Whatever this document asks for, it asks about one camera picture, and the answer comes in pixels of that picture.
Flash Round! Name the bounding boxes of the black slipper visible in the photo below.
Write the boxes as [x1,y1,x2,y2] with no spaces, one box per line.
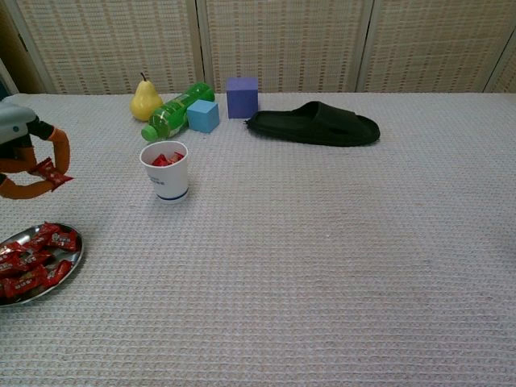
[243,100,381,148]

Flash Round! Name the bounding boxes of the green plastic bottle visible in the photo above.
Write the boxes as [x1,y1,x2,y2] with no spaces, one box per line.
[140,81,216,143]

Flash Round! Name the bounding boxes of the white paper cup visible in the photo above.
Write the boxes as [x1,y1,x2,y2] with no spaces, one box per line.
[139,139,189,205]

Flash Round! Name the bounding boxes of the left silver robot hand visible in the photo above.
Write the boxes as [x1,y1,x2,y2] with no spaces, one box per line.
[0,100,73,201]

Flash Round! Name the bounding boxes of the brown wooden board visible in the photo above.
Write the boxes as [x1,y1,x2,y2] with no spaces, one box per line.
[0,7,45,94]

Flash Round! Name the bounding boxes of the white woven tablecloth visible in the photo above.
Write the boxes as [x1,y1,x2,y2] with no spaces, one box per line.
[0,92,516,387]

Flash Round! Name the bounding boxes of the round metal plate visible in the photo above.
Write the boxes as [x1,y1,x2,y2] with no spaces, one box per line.
[0,223,85,307]

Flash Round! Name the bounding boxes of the purple cube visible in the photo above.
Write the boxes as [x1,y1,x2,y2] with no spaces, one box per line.
[226,77,260,120]

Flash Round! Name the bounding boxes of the woven folding screen panel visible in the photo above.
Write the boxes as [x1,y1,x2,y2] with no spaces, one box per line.
[356,0,516,94]
[483,38,516,94]
[196,0,374,94]
[0,0,205,96]

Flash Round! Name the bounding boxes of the light blue cube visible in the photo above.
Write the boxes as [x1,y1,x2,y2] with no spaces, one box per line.
[186,99,221,134]

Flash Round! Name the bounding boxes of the yellow pear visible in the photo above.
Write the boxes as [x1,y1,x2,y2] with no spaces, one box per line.
[129,72,164,123]

